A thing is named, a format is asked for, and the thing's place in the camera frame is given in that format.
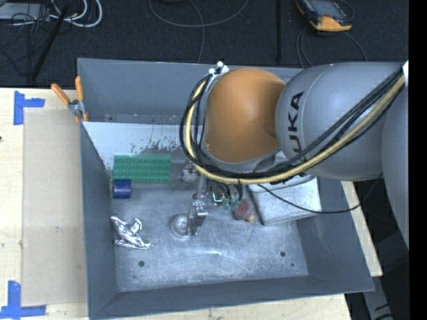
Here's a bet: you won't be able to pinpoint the blue cylinder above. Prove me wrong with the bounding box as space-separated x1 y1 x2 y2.
112 179 132 200

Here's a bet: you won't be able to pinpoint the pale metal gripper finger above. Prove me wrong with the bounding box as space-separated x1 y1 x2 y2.
185 203 198 237
195 202 210 235

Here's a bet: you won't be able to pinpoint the clear glass thing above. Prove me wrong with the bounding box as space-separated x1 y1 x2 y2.
170 213 191 238

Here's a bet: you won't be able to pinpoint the crumpled silver foil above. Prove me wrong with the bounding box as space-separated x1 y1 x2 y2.
110 215 153 251

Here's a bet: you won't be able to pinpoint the green studded flat block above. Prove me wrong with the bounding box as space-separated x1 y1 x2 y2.
112 154 172 184

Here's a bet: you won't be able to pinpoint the pale grey box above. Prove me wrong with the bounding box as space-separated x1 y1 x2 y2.
249 174 323 227

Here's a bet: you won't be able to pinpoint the red-brown round thing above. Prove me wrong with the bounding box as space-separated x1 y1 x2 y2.
233 199 256 223

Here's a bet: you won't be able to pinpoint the pale cardboard board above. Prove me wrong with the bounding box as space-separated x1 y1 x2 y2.
21 107 88 308

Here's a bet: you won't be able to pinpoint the grey metal bin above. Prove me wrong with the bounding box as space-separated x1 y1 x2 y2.
77 57 376 320

